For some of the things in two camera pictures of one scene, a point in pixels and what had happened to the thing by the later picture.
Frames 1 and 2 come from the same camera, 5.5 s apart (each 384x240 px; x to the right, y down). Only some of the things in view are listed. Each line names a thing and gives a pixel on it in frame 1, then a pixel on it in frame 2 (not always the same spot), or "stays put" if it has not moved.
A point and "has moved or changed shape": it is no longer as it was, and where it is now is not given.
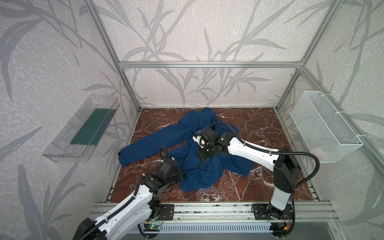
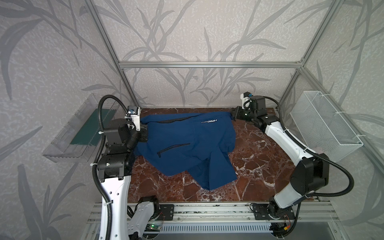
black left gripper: x=176 y=173 -> x=142 y=134
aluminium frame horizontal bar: x=206 y=64 stays put
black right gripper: x=202 y=149 -> x=236 y=112
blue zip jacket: x=176 y=142 has moved or changed shape
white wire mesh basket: x=327 y=135 stays put
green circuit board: x=152 y=227 stays put
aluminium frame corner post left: x=96 y=16 stays put
